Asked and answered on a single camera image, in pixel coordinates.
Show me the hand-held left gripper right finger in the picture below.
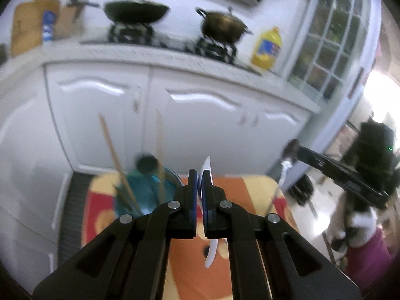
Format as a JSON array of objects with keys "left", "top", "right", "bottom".
[{"left": 200, "top": 169, "right": 363, "bottom": 300}]

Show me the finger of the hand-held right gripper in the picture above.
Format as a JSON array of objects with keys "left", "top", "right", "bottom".
[
  {"left": 308, "top": 159, "right": 390, "bottom": 207},
  {"left": 281, "top": 139, "right": 354, "bottom": 179}
]

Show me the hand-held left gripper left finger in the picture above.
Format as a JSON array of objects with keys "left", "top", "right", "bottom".
[{"left": 33, "top": 169, "right": 199, "bottom": 300}]

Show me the blue and white utensil holder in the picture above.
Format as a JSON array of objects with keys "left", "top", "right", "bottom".
[{"left": 114, "top": 165, "right": 183, "bottom": 218}]

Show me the white ceramic spoon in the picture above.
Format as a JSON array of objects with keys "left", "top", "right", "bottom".
[{"left": 201, "top": 154, "right": 220, "bottom": 269}]

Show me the person's right forearm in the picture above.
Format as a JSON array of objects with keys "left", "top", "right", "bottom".
[{"left": 331, "top": 190, "right": 380, "bottom": 252}]

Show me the dark round object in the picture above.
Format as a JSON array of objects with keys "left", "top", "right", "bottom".
[{"left": 287, "top": 173, "right": 315, "bottom": 207}]

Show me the floral table mat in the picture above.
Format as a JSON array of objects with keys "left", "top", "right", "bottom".
[{"left": 82, "top": 175, "right": 297, "bottom": 300}]

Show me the person's purple clothing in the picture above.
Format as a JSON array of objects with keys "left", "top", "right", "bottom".
[{"left": 344, "top": 228, "right": 396, "bottom": 288}]

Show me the yellow oil bottle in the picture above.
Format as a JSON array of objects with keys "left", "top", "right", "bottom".
[{"left": 250, "top": 26, "right": 283, "bottom": 71}]

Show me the white grid window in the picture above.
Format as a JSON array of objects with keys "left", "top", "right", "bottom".
[{"left": 289, "top": 0, "right": 374, "bottom": 102}]

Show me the black ribbed floor mat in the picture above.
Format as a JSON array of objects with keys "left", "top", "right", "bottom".
[{"left": 58, "top": 172, "right": 97, "bottom": 257}]

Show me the speckled kitchen countertop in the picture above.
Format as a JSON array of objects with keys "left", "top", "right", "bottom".
[{"left": 0, "top": 39, "right": 322, "bottom": 115}]

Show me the brass pot with lid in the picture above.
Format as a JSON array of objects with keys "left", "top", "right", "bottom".
[{"left": 195, "top": 6, "right": 254, "bottom": 46}]

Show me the black gas stove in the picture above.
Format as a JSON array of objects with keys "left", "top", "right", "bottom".
[{"left": 81, "top": 23, "right": 263, "bottom": 76}]

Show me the black wok with lid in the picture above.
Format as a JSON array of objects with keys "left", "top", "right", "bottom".
[{"left": 67, "top": 0, "right": 172, "bottom": 24}]

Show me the wooden knife block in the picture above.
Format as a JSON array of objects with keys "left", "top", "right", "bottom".
[{"left": 53, "top": 0, "right": 86, "bottom": 40}]

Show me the blue and white packet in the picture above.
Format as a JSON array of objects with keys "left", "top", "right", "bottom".
[{"left": 41, "top": 11, "right": 57, "bottom": 43}]

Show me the wooden cutting board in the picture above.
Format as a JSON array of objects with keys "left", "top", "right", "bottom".
[{"left": 11, "top": 0, "right": 61, "bottom": 57}]

